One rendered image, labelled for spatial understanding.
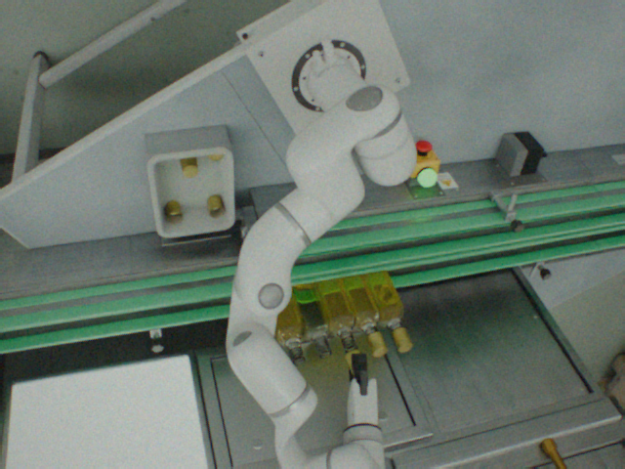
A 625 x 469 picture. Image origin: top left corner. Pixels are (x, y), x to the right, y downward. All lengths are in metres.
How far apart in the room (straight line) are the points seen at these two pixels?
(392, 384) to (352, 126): 0.71
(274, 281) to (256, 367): 0.14
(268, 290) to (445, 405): 0.68
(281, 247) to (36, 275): 0.68
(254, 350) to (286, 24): 0.58
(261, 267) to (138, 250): 0.57
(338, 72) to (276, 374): 0.55
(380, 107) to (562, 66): 0.76
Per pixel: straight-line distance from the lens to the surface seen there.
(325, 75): 1.13
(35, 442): 1.40
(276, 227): 0.92
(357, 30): 1.19
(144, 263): 1.39
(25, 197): 1.40
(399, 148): 0.95
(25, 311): 1.39
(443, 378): 1.50
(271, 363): 0.96
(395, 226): 1.38
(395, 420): 1.37
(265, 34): 1.14
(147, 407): 1.38
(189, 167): 1.27
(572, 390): 1.60
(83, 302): 1.37
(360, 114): 0.90
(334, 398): 1.38
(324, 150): 0.88
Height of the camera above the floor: 1.82
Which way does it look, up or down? 43 degrees down
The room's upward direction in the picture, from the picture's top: 159 degrees clockwise
